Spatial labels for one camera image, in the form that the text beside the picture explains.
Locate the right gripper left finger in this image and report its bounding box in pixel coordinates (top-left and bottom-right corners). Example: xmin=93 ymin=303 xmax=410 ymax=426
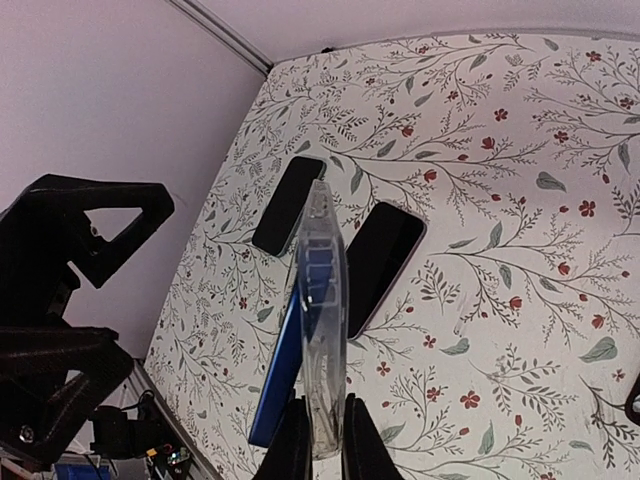
xmin=254 ymin=397 xmax=313 ymax=480

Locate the dark teal phone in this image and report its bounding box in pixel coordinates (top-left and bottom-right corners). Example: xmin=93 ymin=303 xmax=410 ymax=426
xmin=251 ymin=156 xmax=326 ymax=257

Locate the left aluminium frame post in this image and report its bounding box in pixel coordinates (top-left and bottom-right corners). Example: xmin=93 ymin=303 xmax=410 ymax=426
xmin=167 ymin=0 xmax=274 ymax=77

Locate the floral patterned table mat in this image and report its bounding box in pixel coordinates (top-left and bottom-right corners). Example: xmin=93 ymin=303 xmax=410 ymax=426
xmin=144 ymin=33 xmax=639 ymax=479

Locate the transparent magsafe phone case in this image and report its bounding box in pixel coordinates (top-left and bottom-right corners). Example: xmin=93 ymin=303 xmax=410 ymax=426
xmin=297 ymin=180 xmax=349 ymax=460

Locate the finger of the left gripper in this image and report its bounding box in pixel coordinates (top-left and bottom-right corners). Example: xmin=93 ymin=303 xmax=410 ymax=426
xmin=1 ymin=174 xmax=174 ymax=320
xmin=1 ymin=327 xmax=134 ymax=464

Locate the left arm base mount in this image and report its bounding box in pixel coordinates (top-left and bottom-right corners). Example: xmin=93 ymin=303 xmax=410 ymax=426
xmin=89 ymin=389 xmax=192 ymax=479

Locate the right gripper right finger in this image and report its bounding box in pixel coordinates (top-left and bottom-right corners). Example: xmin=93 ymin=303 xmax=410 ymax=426
xmin=342 ymin=393 xmax=398 ymax=480

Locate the black phone case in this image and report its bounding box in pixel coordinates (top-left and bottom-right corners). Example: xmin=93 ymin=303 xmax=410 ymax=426
xmin=624 ymin=377 xmax=640 ymax=426

